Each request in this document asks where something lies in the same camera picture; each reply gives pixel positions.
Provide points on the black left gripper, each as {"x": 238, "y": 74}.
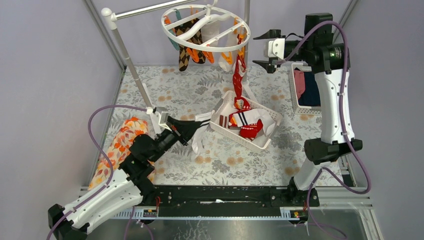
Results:
{"x": 175, "y": 130}

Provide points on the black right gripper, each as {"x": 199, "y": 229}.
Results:
{"x": 269, "y": 34}

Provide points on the white sock with black stripes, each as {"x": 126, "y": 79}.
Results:
{"x": 200, "y": 132}

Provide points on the orange clothes clip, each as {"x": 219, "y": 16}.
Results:
{"x": 193, "y": 54}
{"x": 226, "y": 57}

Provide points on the white round clip hanger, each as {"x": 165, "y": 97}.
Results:
{"x": 182, "y": 25}

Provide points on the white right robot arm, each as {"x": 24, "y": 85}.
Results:
{"x": 324, "y": 48}

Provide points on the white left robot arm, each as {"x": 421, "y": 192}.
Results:
{"x": 126, "y": 187}

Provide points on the brown striped sock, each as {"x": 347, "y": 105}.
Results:
{"x": 224, "y": 121}

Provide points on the floral patterned table mat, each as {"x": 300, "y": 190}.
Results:
{"x": 222, "y": 161}

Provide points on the pink folded cloth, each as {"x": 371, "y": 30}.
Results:
{"x": 299, "y": 81}

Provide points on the red santa sock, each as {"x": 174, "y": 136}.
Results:
{"x": 241, "y": 104}

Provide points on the red white hanging sock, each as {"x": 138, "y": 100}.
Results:
{"x": 238, "y": 68}

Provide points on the red dotted sock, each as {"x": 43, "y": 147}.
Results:
{"x": 251, "y": 131}

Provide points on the dark navy folded cloth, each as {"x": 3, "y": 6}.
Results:
{"x": 311, "y": 96}

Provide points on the white basket with dark clothes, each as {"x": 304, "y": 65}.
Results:
{"x": 301, "y": 110}

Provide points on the white sock basket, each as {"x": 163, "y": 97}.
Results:
{"x": 226, "y": 107}

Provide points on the orange floral cloth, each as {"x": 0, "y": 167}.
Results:
{"x": 119, "y": 149}

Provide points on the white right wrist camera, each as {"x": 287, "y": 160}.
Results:
{"x": 275, "y": 48}

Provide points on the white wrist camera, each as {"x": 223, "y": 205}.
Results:
{"x": 275, "y": 48}
{"x": 159, "y": 118}

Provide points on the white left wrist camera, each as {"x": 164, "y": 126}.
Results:
{"x": 159, "y": 118}

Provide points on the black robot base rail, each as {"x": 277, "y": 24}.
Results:
{"x": 246, "y": 202}

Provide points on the silver drying rack frame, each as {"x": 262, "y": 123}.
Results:
{"x": 110, "y": 21}

